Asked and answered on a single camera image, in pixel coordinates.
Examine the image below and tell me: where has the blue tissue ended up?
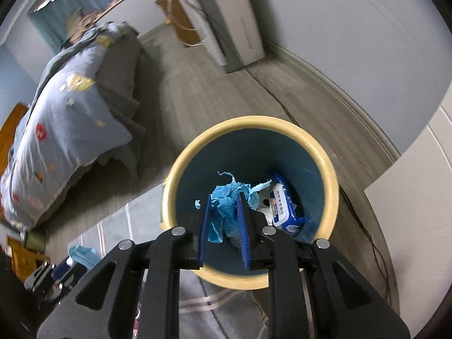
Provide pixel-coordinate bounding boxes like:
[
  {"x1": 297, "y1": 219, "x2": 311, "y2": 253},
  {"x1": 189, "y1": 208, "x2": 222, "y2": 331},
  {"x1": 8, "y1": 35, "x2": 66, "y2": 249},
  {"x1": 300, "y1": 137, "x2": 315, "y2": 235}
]
[{"x1": 195, "y1": 171, "x2": 272, "y2": 244}]

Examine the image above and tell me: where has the blue printed blanket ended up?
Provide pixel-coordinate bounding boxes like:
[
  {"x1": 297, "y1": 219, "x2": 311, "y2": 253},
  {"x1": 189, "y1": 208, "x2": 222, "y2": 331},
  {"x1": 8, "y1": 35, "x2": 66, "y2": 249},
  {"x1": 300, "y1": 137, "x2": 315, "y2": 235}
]
[{"x1": 0, "y1": 21, "x2": 142, "y2": 230}]

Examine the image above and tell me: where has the green cushion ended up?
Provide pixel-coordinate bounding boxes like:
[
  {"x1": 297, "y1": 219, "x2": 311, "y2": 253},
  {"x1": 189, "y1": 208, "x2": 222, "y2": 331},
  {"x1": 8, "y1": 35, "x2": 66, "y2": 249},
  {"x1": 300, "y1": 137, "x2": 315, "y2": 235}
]
[{"x1": 25, "y1": 231, "x2": 47, "y2": 252}]

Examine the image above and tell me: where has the wooden chair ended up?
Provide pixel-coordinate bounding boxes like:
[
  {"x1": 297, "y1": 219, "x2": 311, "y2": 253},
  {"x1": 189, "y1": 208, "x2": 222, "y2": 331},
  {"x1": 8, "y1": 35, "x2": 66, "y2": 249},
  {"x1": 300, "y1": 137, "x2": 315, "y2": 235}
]
[{"x1": 7, "y1": 236, "x2": 40, "y2": 282}]

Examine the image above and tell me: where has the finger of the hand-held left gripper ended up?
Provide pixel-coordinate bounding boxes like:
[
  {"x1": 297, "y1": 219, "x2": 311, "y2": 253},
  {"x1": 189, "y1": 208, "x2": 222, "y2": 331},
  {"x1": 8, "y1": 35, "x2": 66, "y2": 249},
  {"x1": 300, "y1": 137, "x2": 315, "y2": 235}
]
[{"x1": 23, "y1": 258, "x2": 89, "y2": 302}]

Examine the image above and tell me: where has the white cable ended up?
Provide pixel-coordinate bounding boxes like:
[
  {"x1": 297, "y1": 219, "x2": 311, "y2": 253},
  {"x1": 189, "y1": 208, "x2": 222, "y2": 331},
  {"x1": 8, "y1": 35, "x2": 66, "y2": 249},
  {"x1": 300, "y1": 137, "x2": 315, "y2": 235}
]
[{"x1": 165, "y1": 0, "x2": 206, "y2": 48}]

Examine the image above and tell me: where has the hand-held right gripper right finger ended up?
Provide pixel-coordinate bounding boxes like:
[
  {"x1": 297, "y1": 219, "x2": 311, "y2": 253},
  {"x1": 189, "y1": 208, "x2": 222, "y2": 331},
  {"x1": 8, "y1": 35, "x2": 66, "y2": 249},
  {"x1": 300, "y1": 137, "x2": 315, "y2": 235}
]
[{"x1": 236, "y1": 192, "x2": 412, "y2": 339}]

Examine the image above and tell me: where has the blue curtain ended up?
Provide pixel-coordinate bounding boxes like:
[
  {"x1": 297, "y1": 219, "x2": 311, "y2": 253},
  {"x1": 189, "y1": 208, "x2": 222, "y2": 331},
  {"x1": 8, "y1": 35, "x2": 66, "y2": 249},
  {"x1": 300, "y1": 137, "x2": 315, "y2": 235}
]
[{"x1": 28, "y1": 0, "x2": 121, "y2": 53}]

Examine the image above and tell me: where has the black cable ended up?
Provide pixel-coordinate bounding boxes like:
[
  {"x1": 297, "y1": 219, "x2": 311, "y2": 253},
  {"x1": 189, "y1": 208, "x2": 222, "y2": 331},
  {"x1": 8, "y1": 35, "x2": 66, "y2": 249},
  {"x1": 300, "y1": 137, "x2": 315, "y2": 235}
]
[{"x1": 244, "y1": 67, "x2": 393, "y2": 304}]

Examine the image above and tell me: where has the blue wet wipes packet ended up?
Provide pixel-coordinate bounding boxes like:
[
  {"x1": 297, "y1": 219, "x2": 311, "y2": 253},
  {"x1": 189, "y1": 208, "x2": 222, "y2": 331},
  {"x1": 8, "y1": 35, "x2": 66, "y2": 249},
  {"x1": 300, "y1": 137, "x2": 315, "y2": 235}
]
[{"x1": 266, "y1": 172, "x2": 308, "y2": 235}]

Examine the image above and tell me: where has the wooden headboard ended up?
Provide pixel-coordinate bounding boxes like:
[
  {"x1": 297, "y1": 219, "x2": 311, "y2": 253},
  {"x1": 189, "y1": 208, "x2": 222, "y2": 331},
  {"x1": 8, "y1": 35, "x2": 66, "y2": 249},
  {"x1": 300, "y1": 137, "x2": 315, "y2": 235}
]
[{"x1": 0, "y1": 102, "x2": 29, "y2": 170}]

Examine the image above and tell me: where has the white door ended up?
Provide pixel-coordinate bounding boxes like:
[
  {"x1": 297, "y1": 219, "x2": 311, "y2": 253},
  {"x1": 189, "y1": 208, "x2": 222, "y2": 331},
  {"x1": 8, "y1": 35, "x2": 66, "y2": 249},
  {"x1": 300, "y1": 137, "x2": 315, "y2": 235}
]
[{"x1": 364, "y1": 78, "x2": 452, "y2": 339}]

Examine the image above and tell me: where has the wooden cabinet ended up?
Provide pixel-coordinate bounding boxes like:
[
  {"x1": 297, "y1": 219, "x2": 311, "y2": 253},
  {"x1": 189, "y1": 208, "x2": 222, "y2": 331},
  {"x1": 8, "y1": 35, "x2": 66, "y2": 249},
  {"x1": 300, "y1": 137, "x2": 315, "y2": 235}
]
[{"x1": 155, "y1": 0, "x2": 206, "y2": 48}]

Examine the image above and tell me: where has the wooden window sill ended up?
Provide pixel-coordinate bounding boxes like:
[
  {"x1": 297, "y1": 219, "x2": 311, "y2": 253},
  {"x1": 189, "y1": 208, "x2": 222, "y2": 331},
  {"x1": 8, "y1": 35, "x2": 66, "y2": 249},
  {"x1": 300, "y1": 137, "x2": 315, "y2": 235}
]
[{"x1": 105, "y1": 0, "x2": 131, "y2": 12}]

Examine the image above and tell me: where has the grey plaid mat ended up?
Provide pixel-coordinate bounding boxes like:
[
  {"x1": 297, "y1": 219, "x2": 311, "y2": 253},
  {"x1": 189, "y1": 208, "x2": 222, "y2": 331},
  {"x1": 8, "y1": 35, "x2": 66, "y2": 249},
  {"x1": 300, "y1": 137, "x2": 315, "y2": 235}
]
[{"x1": 67, "y1": 184, "x2": 272, "y2": 339}]

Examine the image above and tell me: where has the blue bin with yellow rim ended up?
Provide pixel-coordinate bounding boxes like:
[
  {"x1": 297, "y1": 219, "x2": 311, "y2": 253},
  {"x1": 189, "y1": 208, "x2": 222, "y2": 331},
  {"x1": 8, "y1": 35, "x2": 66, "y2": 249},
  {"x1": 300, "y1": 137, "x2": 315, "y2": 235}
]
[{"x1": 160, "y1": 115, "x2": 340, "y2": 290}]

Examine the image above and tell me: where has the white air purifier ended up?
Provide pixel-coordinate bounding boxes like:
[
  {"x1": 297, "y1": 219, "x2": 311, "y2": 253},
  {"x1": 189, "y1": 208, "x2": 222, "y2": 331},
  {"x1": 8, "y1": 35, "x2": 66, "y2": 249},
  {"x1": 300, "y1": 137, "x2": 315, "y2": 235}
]
[{"x1": 172, "y1": 0, "x2": 266, "y2": 75}]

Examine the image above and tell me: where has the crumpled teal tissue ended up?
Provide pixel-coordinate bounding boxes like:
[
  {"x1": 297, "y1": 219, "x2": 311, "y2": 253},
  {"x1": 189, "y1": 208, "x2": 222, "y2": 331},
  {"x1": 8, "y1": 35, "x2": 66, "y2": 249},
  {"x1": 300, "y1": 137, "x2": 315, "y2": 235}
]
[{"x1": 68, "y1": 244, "x2": 101, "y2": 270}]

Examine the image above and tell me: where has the grey bed skirt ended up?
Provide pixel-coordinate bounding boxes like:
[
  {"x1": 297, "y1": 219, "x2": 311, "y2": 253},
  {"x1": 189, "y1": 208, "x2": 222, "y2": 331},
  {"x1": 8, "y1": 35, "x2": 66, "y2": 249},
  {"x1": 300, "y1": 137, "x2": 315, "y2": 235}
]
[{"x1": 95, "y1": 25, "x2": 148, "y2": 181}]

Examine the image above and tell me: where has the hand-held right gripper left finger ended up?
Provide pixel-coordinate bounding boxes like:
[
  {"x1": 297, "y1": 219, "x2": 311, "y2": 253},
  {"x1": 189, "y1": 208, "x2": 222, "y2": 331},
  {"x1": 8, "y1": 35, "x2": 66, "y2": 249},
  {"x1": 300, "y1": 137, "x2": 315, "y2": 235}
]
[{"x1": 37, "y1": 198, "x2": 212, "y2": 339}]

